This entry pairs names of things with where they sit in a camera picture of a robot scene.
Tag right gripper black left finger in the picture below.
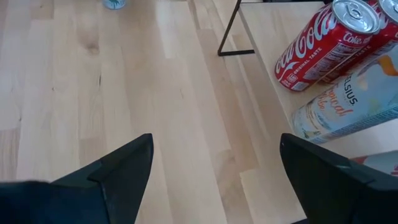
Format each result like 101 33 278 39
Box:
0 133 154 224

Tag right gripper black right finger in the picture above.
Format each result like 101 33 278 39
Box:
279 133 398 224

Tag pink and white beverage can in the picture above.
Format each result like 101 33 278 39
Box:
351 150 398 177

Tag white Celsius tropical vibe can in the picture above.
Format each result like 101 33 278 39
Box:
290 43 398 145

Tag red Coca-Cola can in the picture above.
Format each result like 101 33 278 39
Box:
274 0 381 93
320 0 398 85

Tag wooden shelf black metal frame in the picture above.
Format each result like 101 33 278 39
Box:
217 0 398 175

